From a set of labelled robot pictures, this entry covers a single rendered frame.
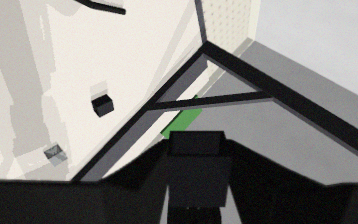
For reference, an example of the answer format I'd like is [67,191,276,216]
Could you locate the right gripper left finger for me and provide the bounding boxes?
[0,139,169,224]

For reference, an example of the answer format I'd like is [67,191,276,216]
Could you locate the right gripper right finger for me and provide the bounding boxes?
[227,139,358,224]

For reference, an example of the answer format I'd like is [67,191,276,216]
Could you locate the black diagonal bars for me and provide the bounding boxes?
[148,40,358,156]

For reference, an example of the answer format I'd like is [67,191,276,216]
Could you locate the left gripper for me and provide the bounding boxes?
[167,200,222,224]

